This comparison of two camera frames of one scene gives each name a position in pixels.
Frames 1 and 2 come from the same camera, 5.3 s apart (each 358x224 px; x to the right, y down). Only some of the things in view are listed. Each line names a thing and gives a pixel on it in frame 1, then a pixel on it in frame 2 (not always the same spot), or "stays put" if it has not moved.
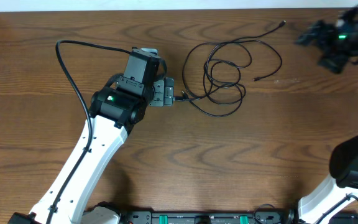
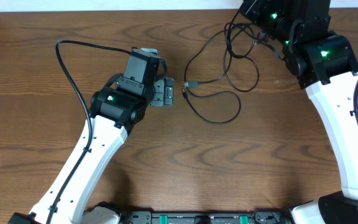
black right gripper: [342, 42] to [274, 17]
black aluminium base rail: [220, 216] stays put
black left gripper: [158, 93] stays put
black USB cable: [216, 114] to [196, 83]
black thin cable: [218, 45] to [201, 116]
